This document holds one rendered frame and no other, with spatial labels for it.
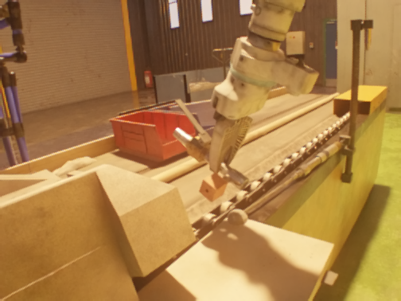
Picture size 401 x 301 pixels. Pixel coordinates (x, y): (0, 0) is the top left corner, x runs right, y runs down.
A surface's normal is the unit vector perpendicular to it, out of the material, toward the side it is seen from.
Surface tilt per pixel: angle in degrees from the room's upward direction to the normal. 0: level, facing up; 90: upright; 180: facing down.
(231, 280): 0
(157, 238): 71
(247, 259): 0
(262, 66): 102
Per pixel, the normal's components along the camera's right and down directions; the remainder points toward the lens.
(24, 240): 0.71, 0.00
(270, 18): -0.26, 0.51
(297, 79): -0.66, 0.29
